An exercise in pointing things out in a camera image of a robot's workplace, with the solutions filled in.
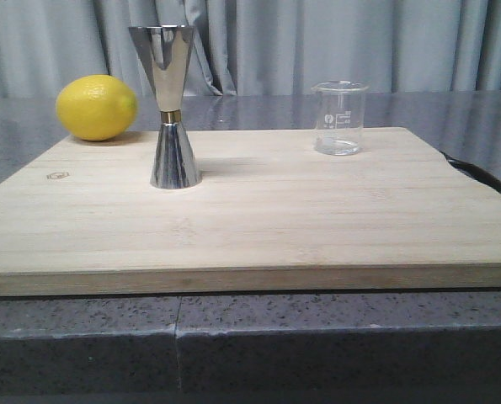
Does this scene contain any clear glass measuring beaker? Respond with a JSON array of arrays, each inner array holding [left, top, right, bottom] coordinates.
[[312, 81, 369, 156]]

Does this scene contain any yellow lemon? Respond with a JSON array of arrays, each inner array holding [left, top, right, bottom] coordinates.
[[56, 75, 138, 141]]

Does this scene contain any steel double jigger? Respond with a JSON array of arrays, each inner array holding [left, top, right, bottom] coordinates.
[[129, 25, 201, 189]]

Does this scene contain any grey curtain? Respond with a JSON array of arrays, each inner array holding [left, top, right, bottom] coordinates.
[[0, 1, 501, 98]]

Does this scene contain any light wooden cutting board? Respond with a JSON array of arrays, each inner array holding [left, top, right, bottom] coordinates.
[[0, 128, 501, 296]]

